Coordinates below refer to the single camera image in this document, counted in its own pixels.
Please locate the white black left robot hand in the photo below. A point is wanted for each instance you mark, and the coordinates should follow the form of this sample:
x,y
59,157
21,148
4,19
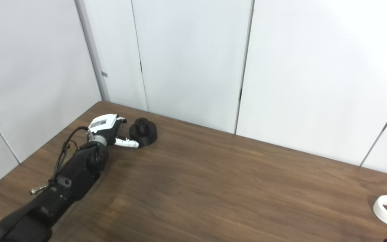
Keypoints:
x,y
103,123

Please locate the round black stepped part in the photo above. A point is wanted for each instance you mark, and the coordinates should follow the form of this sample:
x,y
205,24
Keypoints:
x,y
144,136

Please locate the silver left forearm connector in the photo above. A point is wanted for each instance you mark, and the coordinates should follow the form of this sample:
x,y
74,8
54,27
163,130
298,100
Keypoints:
x,y
38,190

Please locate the grey wall corner post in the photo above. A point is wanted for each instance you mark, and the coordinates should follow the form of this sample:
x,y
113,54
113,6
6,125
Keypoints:
x,y
91,50

